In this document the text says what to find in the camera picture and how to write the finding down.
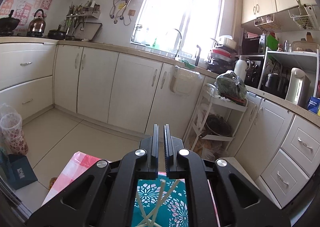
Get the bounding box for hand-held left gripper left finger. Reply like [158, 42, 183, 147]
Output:
[26, 124, 159, 227]

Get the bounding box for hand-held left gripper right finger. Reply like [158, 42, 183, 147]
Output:
[164, 124, 292, 227]

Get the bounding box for bundle of wooden chopsticks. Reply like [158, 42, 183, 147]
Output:
[136, 179, 180, 227]

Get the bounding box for blue perforated plastic holder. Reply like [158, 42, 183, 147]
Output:
[131, 178, 190, 227]

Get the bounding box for dark wok in trolley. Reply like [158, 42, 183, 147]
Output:
[202, 114, 233, 139]

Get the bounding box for cream base cabinets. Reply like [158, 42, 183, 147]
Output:
[0, 37, 320, 209]

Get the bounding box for white hanging waste bin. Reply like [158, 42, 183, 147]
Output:
[170, 65, 202, 96]

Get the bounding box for white storage trolley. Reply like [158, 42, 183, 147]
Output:
[184, 83, 248, 160]

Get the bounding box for red checked tablecloth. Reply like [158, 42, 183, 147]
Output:
[41, 151, 222, 227]

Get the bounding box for bag of green vegetables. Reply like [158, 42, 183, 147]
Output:
[215, 71, 248, 102]

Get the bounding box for black sink tap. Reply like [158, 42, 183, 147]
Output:
[195, 45, 202, 67]

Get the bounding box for chrome faucet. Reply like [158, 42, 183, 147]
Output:
[173, 28, 183, 61]

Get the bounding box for stack of pots and lids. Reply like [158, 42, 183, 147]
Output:
[207, 35, 240, 74]

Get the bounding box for white thermos jug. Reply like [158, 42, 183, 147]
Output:
[234, 55, 251, 81]

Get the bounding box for black toaster oven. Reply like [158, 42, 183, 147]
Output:
[244, 56, 265, 89]

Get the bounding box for black microwave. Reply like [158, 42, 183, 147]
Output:
[242, 36, 267, 55]

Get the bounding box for leaning baking tray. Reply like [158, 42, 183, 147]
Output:
[75, 22, 103, 41]

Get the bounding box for kitchen window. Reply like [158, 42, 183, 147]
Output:
[130, 0, 225, 60]

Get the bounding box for dark blue box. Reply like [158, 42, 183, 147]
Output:
[0, 151, 38, 190]

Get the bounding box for floral trash bin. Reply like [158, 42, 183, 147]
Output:
[0, 103, 29, 156]

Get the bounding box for white electric water boiler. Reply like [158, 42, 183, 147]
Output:
[285, 67, 312, 106]

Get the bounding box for green cutting board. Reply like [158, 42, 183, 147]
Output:
[266, 34, 279, 51]

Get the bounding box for black frying pan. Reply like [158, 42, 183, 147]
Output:
[47, 25, 67, 40]

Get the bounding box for blue carton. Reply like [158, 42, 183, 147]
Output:
[307, 96, 320, 115]

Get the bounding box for white counter shelf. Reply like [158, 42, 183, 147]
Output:
[260, 47, 320, 92]

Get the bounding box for metal kettle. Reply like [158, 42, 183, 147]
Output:
[27, 9, 47, 33]

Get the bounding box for clear plastic container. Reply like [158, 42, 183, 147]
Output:
[291, 40, 320, 52]

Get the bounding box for wall utensil rack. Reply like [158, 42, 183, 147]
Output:
[65, 0, 101, 35]

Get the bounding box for small white wire basket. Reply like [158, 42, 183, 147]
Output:
[254, 13, 283, 33]

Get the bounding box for large white wire basket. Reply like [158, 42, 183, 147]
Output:
[287, 4, 320, 30]

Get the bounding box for black wok with handle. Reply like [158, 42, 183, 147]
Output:
[0, 10, 20, 35]

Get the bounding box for pink wall stickers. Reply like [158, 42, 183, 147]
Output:
[0, 0, 54, 26]

